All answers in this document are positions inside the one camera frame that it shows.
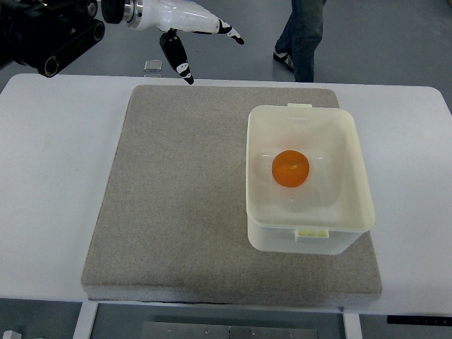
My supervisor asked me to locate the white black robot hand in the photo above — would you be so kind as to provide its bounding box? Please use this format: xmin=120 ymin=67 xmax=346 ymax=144
xmin=102 ymin=1 xmax=244 ymax=85

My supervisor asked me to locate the orange fruit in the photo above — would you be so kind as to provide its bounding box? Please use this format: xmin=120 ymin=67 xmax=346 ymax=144
xmin=271 ymin=150 xmax=310 ymax=188

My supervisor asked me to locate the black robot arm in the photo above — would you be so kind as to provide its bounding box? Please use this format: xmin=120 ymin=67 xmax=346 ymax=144
xmin=1 ymin=1 xmax=126 ymax=78

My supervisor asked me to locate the white plastic box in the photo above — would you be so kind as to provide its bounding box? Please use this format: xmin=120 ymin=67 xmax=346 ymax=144
xmin=246 ymin=104 xmax=375 ymax=255

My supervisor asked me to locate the silver floor plate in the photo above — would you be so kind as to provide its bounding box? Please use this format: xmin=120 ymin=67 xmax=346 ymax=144
xmin=143 ymin=59 xmax=162 ymax=73

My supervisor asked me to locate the person in jeans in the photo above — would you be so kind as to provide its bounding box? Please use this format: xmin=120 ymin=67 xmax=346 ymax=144
xmin=273 ymin=0 xmax=326 ymax=83

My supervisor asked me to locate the grey felt mat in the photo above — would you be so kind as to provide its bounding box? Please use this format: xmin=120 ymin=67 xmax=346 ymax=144
xmin=81 ymin=85 xmax=382 ymax=307

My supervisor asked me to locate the white table leg left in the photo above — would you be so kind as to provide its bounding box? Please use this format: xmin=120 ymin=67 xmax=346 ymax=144
xmin=73 ymin=301 xmax=98 ymax=339

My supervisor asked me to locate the white table leg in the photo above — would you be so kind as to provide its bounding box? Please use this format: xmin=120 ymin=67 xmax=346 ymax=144
xmin=343 ymin=312 xmax=363 ymax=339
xmin=73 ymin=301 xmax=98 ymax=339

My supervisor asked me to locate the white table leg right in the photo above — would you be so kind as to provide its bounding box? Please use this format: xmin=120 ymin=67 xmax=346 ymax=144
xmin=343 ymin=312 xmax=363 ymax=339

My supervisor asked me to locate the small white floor object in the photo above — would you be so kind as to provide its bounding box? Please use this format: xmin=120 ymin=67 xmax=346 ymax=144
xmin=2 ymin=330 xmax=22 ymax=339

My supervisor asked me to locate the black table control panel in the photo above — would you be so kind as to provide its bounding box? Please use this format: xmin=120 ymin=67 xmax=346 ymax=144
xmin=386 ymin=315 xmax=452 ymax=327

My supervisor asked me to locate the grey metal base plate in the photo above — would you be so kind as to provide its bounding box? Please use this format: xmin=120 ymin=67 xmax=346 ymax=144
xmin=141 ymin=322 xmax=319 ymax=339

